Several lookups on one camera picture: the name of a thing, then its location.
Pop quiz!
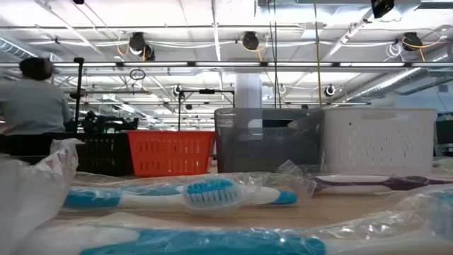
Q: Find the black frame stand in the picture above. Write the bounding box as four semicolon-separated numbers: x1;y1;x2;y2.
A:
177;88;236;132

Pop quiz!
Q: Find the dark background monitor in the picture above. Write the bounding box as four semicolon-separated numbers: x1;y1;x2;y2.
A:
435;112;453;157

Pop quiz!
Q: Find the black slotted plastic basket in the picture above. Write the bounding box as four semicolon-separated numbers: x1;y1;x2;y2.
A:
72;132;134;177

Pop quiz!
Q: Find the orange slotted plastic basket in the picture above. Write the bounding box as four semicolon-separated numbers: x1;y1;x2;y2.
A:
126;130;217;178

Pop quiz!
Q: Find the blue white toothbrush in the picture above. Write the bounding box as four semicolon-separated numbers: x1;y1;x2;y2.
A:
120;178;316;207
13;186;453;255
62;176;248;217

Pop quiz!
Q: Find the white building column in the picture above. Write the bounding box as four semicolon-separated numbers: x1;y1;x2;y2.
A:
234;72;263;109

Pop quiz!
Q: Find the white perforated plastic basket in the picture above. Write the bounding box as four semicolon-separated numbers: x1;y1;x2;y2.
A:
319;107;437;177

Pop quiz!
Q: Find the black background robot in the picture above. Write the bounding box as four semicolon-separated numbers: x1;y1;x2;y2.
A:
64;110;140;135

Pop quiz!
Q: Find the silver ventilation duct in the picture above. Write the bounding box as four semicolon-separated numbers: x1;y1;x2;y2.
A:
0;37;38;60
345;66;453;104

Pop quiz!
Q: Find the large black cable reel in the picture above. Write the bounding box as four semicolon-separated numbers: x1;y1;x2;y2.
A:
402;31;424;52
241;30;260;52
127;31;156;62

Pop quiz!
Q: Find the person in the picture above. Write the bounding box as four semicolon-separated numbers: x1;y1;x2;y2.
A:
0;56;71;136

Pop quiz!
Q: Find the black plain box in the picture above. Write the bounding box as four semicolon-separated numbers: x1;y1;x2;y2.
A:
0;132;77;166

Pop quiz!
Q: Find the black cable ring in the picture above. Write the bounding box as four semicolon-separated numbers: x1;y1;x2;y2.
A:
128;68;147;81

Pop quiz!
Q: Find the long light strip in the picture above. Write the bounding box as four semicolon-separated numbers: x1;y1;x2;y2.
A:
0;61;453;69

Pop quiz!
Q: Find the grey translucent plastic bin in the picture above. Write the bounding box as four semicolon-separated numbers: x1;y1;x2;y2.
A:
213;107;325;174

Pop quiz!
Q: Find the black hanging cable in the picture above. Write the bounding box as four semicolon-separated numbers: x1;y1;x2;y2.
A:
266;0;283;109

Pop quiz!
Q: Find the black upright pole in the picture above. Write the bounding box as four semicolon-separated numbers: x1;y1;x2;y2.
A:
72;56;86;134

